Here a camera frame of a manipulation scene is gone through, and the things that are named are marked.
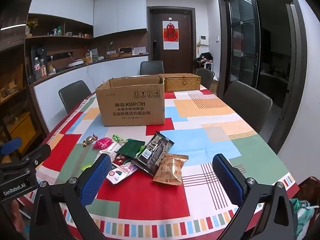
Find pink snack packet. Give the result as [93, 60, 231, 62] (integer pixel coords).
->
[93, 137, 113, 150]

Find dark wooden bookcase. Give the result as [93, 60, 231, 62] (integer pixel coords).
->
[0, 17, 49, 160]

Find black coffee machine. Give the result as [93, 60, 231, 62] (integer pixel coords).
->
[30, 45, 47, 78]

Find woven wicker basket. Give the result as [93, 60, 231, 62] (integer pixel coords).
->
[160, 73, 201, 92]

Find dark framed glass door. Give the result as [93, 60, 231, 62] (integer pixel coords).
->
[226, 0, 260, 98]

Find yellow storage box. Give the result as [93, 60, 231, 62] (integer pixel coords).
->
[5, 112, 37, 153]

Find white counter cabinet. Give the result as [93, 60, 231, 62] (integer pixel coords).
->
[29, 54, 150, 120]

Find wooden wall shelf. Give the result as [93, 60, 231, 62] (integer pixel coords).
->
[25, 14, 94, 41]

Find orange brown snack packet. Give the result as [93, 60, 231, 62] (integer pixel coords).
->
[153, 153, 189, 186]

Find white flat appliance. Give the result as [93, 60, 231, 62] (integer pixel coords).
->
[67, 59, 85, 68]

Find small red snack packet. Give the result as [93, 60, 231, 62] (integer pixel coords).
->
[112, 154, 132, 167]

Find dark brown door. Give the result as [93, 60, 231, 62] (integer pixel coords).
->
[147, 6, 195, 74]

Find brown cardboard box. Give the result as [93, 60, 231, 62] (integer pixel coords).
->
[96, 75, 165, 127]

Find red white wall calendar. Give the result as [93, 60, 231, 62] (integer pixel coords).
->
[162, 21, 180, 50]

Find black white bag pile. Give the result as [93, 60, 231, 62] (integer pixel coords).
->
[196, 52, 213, 64]

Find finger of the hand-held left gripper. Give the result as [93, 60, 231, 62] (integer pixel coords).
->
[0, 144, 52, 172]
[0, 137, 22, 155]

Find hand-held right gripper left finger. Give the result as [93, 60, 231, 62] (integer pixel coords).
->
[29, 153, 112, 240]

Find white snack wrapper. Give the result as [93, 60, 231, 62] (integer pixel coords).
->
[99, 141, 124, 159]

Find black snack packet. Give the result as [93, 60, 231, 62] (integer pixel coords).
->
[131, 131, 175, 177]

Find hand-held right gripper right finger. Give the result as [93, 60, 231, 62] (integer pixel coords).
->
[212, 153, 299, 240]

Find teal cloth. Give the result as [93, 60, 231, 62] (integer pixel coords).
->
[290, 199, 320, 235]

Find gold wrapped candy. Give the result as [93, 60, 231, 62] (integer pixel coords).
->
[82, 134, 99, 147]

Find dark grey dining chair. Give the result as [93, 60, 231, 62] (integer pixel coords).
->
[222, 80, 273, 134]
[140, 60, 165, 75]
[196, 67, 215, 90]
[58, 80, 92, 114]

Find white purple snack packet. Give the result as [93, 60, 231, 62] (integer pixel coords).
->
[106, 162, 138, 185]

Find white upper cabinets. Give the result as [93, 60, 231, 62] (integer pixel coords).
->
[29, 0, 147, 38]

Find dark green snack packet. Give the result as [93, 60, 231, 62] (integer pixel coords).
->
[115, 139, 146, 159]

